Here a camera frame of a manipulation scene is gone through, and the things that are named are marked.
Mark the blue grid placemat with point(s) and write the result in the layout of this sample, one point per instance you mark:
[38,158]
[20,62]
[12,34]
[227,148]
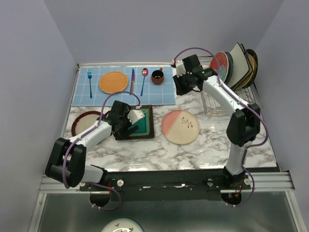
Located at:
[162,94]

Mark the aluminium frame rail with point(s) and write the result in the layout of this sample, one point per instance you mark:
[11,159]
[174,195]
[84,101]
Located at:
[264,182]

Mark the woven wicker round trivet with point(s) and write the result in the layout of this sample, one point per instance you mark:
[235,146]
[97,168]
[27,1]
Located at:
[113,81]

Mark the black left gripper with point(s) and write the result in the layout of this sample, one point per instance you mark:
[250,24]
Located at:
[124,133]

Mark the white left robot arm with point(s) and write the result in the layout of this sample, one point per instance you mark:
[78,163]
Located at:
[68,157]

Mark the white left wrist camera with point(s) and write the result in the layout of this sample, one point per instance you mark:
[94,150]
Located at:
[135,115]

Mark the wire dish rack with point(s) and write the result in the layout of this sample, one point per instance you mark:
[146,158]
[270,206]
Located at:
[219,100]

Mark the black teal square plate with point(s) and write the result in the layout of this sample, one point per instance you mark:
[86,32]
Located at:
[146,126]

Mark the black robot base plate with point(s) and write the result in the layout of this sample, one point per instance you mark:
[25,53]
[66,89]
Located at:
[205,184]

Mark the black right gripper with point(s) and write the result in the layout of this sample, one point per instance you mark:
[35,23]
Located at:
[179,90]

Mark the beige floral round plate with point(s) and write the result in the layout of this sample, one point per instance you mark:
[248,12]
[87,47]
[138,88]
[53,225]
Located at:
[180,127]

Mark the dark olive round plate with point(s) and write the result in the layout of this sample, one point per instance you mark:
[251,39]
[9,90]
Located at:
[254,55]

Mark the yellow round plate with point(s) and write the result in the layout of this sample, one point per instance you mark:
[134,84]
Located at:
[251,70]

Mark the red rimmed round plate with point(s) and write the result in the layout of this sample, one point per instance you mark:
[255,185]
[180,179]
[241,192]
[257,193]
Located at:
[84,121]

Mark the orange black mug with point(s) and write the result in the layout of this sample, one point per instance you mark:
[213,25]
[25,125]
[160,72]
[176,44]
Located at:
[157,76]

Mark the cream square dark-rimmed plate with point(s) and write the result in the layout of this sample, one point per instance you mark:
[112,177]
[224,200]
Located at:
[248,70]

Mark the iridescent spoon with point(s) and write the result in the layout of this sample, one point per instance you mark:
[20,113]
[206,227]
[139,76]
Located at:
[144,74]

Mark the white red rimmed plate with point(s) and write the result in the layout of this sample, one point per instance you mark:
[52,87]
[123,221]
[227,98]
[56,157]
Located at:
[220,64]

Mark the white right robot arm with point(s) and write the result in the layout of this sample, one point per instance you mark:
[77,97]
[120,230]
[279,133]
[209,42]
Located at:
[244,124]

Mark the iridescent knife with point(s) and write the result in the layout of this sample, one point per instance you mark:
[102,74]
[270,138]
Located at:
[132,81]

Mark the white floral plate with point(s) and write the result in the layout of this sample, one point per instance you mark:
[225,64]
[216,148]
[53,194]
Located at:
[122,225]

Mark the blue fork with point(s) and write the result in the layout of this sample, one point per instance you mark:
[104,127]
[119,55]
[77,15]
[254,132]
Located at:
[89,75]

